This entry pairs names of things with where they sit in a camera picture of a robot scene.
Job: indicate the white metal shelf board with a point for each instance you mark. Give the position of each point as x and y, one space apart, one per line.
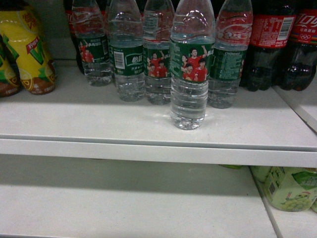
81 121

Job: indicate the water bottle centre back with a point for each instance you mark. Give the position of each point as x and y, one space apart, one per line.
157 23

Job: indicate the water bottle right back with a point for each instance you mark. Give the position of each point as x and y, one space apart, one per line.
232 36

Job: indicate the lower white shelf board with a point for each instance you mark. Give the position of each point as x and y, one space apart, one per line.
74 198

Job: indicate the cola bottle red label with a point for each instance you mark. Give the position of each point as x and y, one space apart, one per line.
272 23

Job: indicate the clear water bottle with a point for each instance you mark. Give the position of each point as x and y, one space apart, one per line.
192 40

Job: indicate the yellow lemon tea bottle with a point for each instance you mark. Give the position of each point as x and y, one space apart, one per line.
22 33

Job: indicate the water bottle barcode label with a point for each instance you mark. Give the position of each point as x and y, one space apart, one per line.
125 41

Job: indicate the cola bottle behind water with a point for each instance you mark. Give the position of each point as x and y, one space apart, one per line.
67 4

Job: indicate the green grape drink pack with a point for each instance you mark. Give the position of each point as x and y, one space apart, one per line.
291 189

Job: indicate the water bottle far left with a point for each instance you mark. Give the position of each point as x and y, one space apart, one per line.
89 28

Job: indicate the lemon tea bottle left edge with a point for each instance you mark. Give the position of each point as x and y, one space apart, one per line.
9 81

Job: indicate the cola bottle far right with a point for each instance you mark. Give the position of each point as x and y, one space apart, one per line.
299 58

